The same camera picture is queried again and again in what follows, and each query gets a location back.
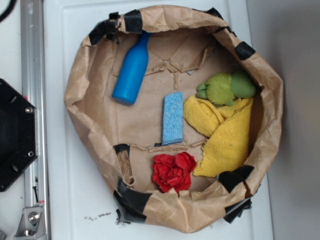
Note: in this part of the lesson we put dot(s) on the metal corner bracket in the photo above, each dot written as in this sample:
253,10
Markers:
32,224

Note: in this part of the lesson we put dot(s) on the red crumpled fabric flower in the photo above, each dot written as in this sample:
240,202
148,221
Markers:
173,171

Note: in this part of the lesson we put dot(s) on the green plush toy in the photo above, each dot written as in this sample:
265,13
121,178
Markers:
223,88

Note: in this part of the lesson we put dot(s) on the aluminium extrusion rail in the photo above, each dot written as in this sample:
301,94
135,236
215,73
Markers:
36,183

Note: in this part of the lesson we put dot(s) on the white tray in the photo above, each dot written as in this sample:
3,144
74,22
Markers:
81,205

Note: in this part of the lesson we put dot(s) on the blue plastic bottle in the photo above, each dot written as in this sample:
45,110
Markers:
132,72

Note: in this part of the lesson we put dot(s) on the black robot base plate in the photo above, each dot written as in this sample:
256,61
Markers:
17,135

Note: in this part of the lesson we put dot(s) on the yellow microfiber cloth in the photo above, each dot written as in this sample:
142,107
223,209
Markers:
227,129

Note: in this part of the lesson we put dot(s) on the light blue sponge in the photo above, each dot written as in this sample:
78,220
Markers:
172,121

